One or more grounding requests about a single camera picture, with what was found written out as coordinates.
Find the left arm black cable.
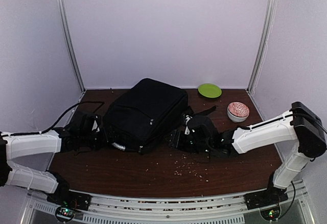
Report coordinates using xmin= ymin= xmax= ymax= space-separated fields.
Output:
xmin=0 ymin=101 xmax=105 ymax=137

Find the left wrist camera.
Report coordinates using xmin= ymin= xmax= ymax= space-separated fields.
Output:
xmin=69 ymin=111 xmax=102 ymax=136

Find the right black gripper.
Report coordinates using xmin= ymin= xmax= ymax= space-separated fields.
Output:
xmin=163 ymin=130 xmax=212 ymax=154

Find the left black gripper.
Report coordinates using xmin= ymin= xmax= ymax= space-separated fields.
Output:
xmin=79 ymin=126 xmax=121 ymax=152

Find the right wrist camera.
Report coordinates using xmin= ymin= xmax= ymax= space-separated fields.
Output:
xmin=186 ymin=115 xmax=218 ymax=140

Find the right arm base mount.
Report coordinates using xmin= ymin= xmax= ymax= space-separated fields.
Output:
xmin=244 ymin=173 xmax=288 ymax=221

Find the aluminium frame post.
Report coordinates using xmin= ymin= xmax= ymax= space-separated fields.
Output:
xmin=57 ymin=0 xmax=86 ymax=93
xmin=247 ymin=0 xmax=277 ymax=95

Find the black student backpack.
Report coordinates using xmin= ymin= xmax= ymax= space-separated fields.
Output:
xmin=103 ymin=78 xmax=193 ymax=154

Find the right aluminium frame post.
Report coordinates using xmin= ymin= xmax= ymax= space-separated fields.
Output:
xmin=247 ymin=0 xmax=277 ymax=95

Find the left aluminium frame post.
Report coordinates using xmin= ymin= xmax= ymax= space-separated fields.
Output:
xmin=57 ymin=0 xmax=86 ymax=93

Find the green plate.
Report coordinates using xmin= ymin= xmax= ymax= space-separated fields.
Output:
xmin=198 ymin=83 xmax=222 ymax=98

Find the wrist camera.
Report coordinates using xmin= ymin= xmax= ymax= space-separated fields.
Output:
xmin=186 ymin=115 xmax=218 ymax=140
xmin=69 ymin=111 xmax=102 ymax=136

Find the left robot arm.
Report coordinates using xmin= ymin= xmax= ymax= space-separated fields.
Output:
xmin=1 ymin=126 xmax=109 ymax=206

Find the red patterned bowl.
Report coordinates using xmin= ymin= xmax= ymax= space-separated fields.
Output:
xmin=227 ymin=102 xmax=250 ymax=123

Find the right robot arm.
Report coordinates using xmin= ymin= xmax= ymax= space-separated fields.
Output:
xmin=166 ymin=102 xmax=326 ymax=205

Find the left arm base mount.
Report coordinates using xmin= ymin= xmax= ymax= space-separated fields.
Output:
xmin=46 ymin=171 xmax=91 ymax=223

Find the front aluminium rail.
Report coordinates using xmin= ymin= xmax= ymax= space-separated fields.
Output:
xmin=20 ymin=179 xmax=315 ymax=224

